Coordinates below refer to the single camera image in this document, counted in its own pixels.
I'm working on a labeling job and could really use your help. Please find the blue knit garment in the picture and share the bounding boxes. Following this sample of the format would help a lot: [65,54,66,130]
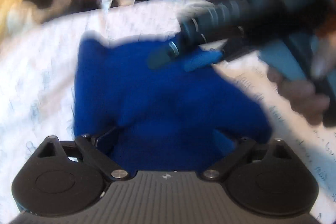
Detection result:
[73,38,272,172]

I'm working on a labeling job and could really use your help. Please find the black clothing on bed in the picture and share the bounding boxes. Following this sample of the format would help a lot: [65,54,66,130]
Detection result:
[41,0,102,23]

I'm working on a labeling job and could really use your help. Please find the person's right hand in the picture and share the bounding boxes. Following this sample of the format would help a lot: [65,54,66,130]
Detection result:
[267,21,336,126]

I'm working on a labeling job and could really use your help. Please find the white bedspread with script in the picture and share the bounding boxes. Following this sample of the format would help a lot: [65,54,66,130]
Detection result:
[1,0,335,223]

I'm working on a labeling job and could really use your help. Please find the yellow floral quilt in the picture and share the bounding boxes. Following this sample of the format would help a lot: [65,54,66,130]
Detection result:
[1,0,36,41]

